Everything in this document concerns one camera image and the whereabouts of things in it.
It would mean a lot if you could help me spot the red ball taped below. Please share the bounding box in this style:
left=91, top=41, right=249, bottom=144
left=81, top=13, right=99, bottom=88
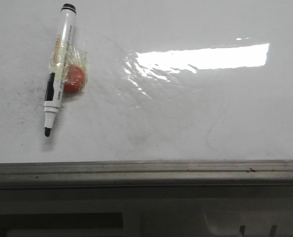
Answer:
left=64, top=47, right=87, bottom=93

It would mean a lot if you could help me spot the white black whiteboard marker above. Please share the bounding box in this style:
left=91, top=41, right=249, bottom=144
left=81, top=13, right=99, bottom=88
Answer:
left=43, top=3, right=76, bottom=137

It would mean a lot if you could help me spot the white whiteboard with aluminium frame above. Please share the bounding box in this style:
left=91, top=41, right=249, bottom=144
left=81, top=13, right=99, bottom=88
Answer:
left=0, top=0, right=293, bottom=189

